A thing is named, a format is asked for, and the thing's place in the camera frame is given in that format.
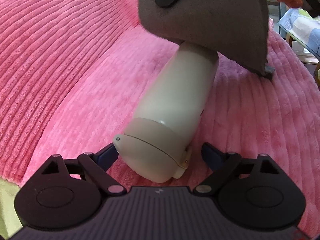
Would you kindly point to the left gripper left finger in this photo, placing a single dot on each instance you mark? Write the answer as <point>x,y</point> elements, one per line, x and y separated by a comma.
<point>95,167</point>

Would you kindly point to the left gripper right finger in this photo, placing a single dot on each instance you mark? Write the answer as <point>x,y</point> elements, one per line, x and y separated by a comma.
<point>222,166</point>

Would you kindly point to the grey cleaning cloth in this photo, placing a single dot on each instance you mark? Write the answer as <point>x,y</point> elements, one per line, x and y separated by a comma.
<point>238,29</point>

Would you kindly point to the white insulated bottle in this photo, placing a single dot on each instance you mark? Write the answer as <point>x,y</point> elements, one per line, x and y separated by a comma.
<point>155,143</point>

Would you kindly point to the yellow-green armchair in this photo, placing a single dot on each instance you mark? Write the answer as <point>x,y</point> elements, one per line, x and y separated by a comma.
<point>10,222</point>

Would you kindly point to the wooden side table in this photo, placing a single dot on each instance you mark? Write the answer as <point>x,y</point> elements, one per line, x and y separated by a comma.
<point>304,29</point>

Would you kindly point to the pink corduroy blanket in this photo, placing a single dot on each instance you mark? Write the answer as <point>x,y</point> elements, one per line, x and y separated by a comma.
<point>73,72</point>

